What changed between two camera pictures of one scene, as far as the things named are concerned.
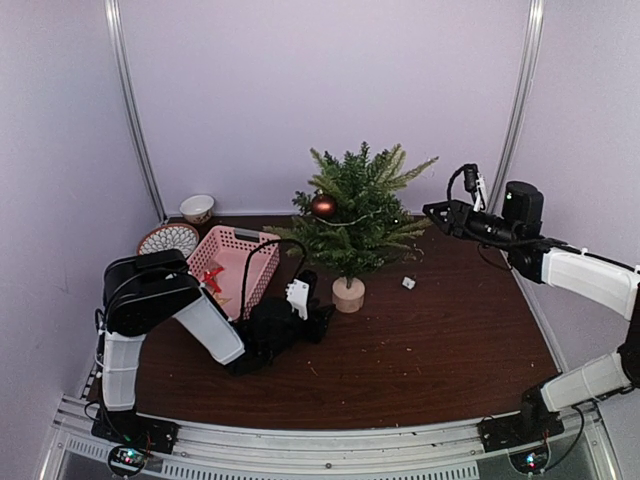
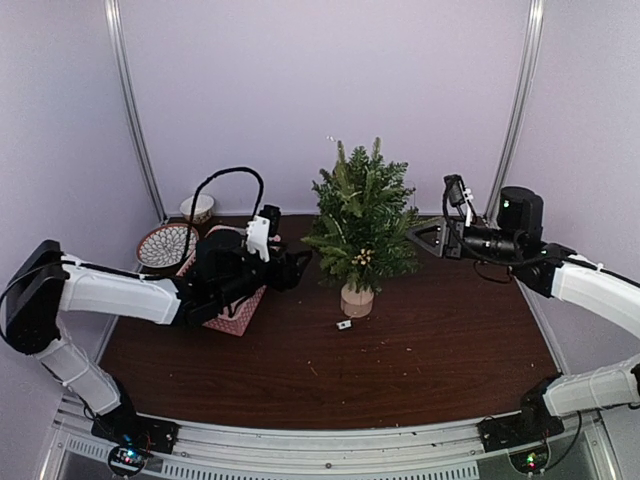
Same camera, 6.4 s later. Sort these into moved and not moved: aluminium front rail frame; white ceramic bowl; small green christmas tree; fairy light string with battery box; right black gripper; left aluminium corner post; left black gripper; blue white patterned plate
Moved: left black gripper; right black gripper; small green christmas tree; fairy light string with battery box
Not moved: blue white patterned plate; white ceramic bowl; left aluminium corner post; aluminium front rail frame
